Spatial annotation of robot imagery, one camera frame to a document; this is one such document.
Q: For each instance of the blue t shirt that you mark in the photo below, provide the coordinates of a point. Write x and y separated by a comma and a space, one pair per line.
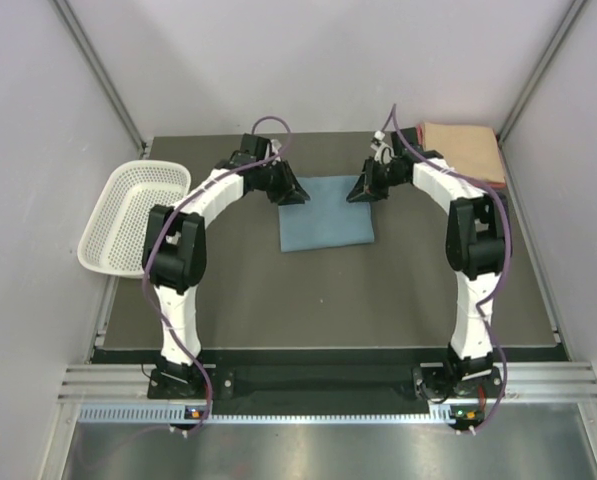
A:
327, 220

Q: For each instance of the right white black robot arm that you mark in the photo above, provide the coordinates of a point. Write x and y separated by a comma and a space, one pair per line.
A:
477, 246

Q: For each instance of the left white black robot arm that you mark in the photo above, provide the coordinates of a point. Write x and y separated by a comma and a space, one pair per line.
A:
174, 255

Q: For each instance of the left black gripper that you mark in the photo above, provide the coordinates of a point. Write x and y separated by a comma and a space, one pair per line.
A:
288, 184

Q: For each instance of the white perforated plastic basket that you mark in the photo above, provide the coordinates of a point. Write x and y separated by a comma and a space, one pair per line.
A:
112, 242

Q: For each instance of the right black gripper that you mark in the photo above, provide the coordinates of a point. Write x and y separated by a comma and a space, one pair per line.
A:
368, 185

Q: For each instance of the folded peach t shirt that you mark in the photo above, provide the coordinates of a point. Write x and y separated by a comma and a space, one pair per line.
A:
470, 150

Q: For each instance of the left aluminium corner post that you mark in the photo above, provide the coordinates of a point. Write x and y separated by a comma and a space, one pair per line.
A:
79, 36

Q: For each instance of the folded pink t shirt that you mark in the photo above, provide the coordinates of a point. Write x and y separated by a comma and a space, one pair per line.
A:
498, 184

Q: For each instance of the slotted grey cable duct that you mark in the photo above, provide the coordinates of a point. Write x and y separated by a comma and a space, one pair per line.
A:
181, 414

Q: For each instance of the right aluminium corner post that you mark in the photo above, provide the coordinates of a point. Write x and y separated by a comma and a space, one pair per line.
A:
556, 40

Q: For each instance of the aluminium corner post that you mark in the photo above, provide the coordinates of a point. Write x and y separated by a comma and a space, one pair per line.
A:
79, 36
556, 40

